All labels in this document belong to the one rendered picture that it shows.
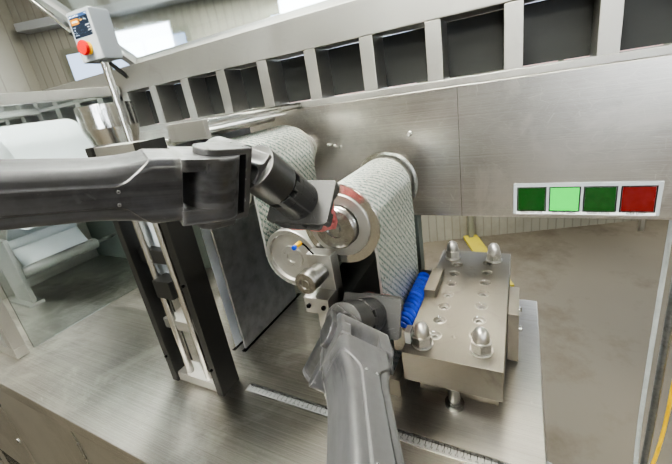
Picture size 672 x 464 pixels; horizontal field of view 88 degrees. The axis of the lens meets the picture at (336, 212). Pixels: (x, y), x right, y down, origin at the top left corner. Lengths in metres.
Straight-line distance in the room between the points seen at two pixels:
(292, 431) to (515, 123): 0.74
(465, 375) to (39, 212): 0.59
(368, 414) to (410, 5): 0.76
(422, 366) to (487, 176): 0.44
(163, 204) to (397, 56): 0.72
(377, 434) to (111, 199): 0.29
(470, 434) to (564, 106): 0.62
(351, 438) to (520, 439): 0.46
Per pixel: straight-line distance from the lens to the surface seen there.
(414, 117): 0.86
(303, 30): 0.97
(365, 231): 0.59
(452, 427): 0.73
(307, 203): 0.46
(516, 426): 0.75
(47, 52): 4.15
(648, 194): 0.89
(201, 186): 0.37
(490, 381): 0.65
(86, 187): 0.35
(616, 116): 0.85
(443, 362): 0.65
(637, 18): 0.93
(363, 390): 0.35
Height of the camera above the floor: 1.47
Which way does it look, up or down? 19 degrees down
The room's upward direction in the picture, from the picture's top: 9 degrees counter-clockwise
